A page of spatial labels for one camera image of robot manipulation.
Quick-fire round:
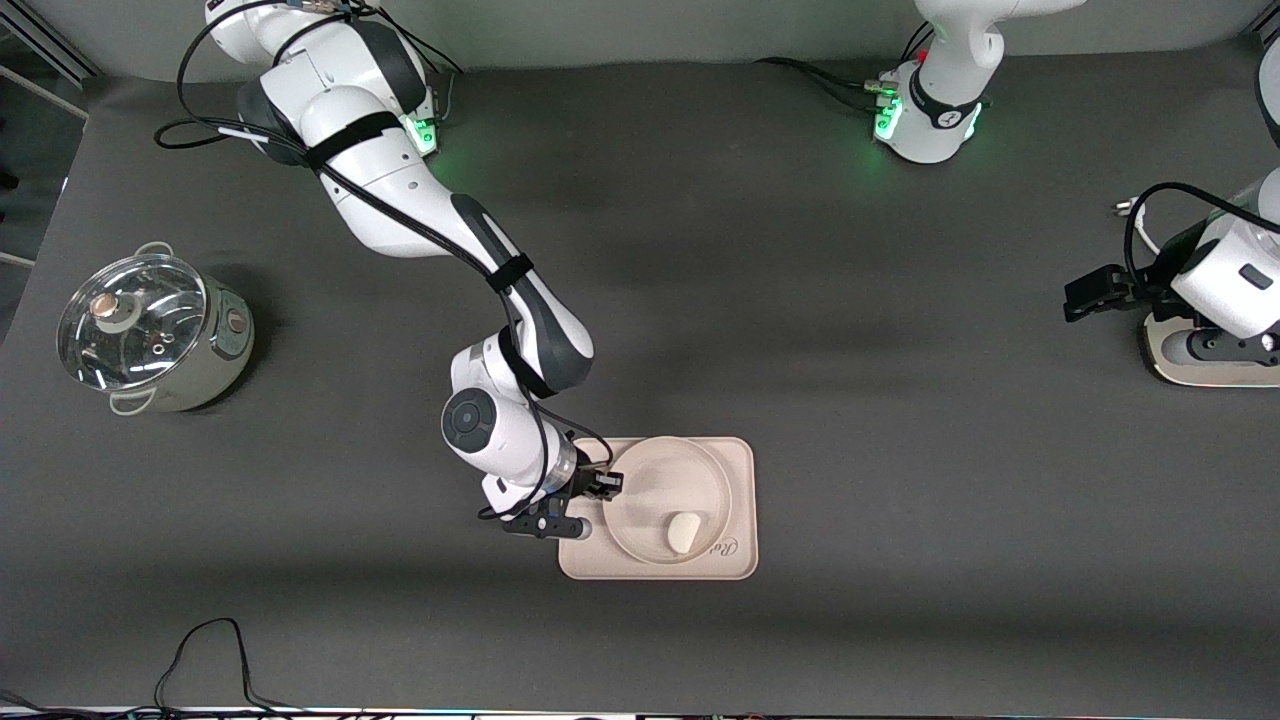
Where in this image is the round beige plate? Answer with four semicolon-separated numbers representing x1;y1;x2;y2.
603;437;734;564

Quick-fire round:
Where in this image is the beige tray with rabbit print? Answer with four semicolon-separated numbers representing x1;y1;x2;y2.
558;437;759;581

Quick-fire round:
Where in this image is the white toaster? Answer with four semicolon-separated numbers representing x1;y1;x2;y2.
1143;312;1280;388

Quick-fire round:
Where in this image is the dark grey table mat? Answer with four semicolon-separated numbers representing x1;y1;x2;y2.
0;35;1280;717

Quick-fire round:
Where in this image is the grey electric cooking pot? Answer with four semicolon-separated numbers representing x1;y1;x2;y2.
60;242;256;416

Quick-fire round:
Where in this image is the glass pot lid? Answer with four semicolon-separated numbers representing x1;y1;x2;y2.
57;254;208;391

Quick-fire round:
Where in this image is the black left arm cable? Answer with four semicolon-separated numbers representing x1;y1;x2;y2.
1124;182;1280;297

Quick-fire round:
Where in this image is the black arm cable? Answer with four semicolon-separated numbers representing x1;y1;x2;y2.
1124;182;1280;297
154;0;617;523

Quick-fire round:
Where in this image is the white toaster power cord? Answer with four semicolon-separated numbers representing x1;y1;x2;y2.
1115;197;1161;256

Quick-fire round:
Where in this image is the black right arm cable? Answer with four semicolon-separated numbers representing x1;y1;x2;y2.
154;0;617;523

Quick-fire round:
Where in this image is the long black base cable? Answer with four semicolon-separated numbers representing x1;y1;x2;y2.
755;57;893;113

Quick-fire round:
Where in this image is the thin black floor cable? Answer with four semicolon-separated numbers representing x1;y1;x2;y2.
154;618;293;714

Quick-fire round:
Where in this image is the black base cable bundle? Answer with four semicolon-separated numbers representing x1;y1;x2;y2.
398;25;468;119

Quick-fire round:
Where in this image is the aluminium frame rail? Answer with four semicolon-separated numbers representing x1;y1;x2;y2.
0;0;105;83

